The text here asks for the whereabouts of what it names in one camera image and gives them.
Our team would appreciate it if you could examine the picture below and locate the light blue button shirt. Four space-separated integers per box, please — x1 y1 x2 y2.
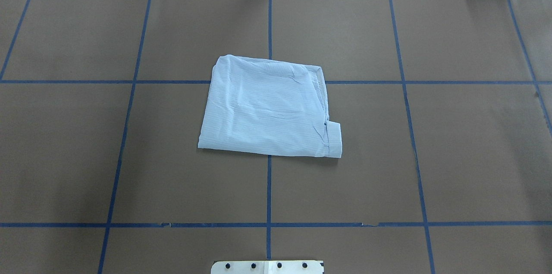
198 54 343 158

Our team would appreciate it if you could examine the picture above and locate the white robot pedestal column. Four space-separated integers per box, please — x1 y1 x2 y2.
210 260 325 274

